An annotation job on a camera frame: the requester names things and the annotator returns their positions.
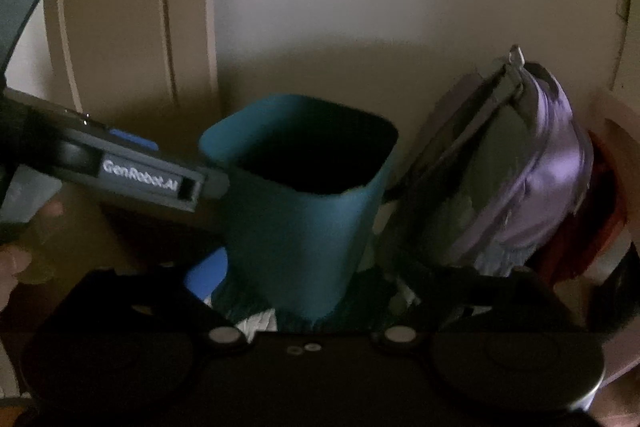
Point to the purple grey backpack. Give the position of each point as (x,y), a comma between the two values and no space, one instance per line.
(497,167)

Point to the blue pad under blanket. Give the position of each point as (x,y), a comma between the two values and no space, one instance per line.
(205,278)

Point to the beige door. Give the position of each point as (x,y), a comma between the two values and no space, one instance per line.
(120,57)

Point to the teal plastic trash bin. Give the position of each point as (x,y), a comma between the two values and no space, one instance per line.
(306,177)

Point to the person's left hand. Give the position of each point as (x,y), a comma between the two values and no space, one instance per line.
(16,256)

